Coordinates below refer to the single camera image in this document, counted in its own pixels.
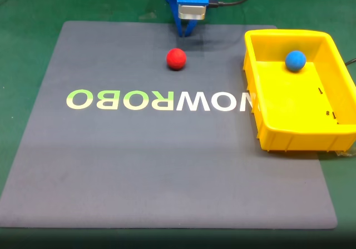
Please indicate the blue ball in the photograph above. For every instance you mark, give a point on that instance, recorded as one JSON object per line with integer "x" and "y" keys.
{"x": 295, "y": 61}

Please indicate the clear plastic wrap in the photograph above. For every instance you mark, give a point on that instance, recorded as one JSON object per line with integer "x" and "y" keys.
{"x": 345, "y": 153}

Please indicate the grey mat with NOWROBO print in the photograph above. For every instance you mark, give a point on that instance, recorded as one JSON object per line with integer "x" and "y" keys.
{"x": 139, "y": 163}

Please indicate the silver camera box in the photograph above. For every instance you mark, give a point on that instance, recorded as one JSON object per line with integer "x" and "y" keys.
{"x": 192, "y": 11}

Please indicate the red ball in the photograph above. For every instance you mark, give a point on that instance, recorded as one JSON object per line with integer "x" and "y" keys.
{"x": 176, "y": 59}

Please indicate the yellow plastic bin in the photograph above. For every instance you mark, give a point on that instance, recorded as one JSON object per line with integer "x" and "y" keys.
{"x": 289, "y": 99}

